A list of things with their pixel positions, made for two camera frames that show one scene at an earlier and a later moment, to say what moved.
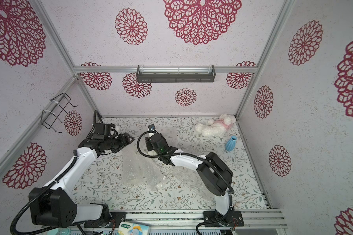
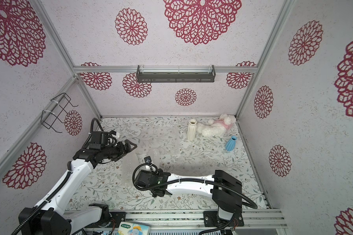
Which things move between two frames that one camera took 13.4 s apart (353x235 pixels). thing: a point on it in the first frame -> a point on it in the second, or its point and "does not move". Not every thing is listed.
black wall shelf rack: (201, 73) does not move
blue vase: (231, 144) does not move
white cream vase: (151, 152) -> (191, 129)
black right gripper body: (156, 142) -> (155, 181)
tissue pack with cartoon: (125, 228) does not move
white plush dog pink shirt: (216, 128) does not move
